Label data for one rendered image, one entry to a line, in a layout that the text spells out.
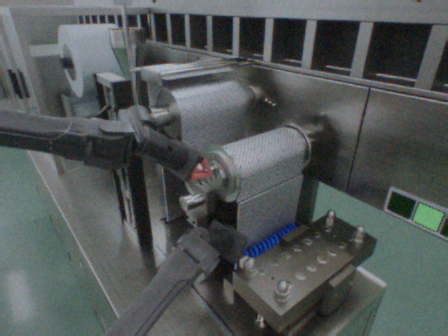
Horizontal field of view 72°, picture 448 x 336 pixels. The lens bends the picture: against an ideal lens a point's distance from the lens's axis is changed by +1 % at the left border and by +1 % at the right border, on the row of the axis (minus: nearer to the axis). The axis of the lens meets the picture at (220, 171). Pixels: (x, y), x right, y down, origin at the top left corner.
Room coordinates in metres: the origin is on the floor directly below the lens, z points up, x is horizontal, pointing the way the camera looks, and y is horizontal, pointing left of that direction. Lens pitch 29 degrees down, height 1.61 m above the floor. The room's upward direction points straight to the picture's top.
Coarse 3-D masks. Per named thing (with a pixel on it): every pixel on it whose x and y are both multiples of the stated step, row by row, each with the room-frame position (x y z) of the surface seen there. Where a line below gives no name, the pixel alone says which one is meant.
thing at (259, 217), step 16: (272, 192) 0.67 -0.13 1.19; (288, 192) 0.72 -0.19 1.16; (240, 208) 0.61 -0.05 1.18; (256, 208) 0.64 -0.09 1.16; (272, 208) 0.68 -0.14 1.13; (288, 208) 0.73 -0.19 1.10; (240, 224) 0.61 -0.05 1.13; (256, 224) 0.65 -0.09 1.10; (272, 224) 0.69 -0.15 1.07; (288, 224) 0.74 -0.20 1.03; (256, 240) 0.65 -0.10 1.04
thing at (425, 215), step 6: (420, 204) 0.59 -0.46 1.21; (420, 210) 0.58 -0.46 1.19; (426, 210) 0.57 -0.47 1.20; (432, 210) 0.57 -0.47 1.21; (414, 216) 0.59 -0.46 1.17; (420, 216) 0.58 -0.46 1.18; (426, 216) 0.57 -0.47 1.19; (432, 216) 0.56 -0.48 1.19; (438, 216) 0.55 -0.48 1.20; (420, 222) 0.58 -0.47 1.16; (426, 222) 0.57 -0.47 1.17; (432, 222) 0.56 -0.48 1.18; (438, 222) 0.55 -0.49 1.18; (432, 228) 0.56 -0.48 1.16
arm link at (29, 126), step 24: (0, 120) 0.46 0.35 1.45; (24, 120) 0.48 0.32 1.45; (48, 120) 0.50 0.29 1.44; (72, 120) 0.50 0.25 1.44; (96, 120) 0.52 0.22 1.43; (0, 144) 0.46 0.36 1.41; (24, 144) 0.46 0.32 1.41; (48, 144) 0.47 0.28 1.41; (72, 144) 0.47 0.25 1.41; (96, 144) 0.49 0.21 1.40; (120, 144) 0.50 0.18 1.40
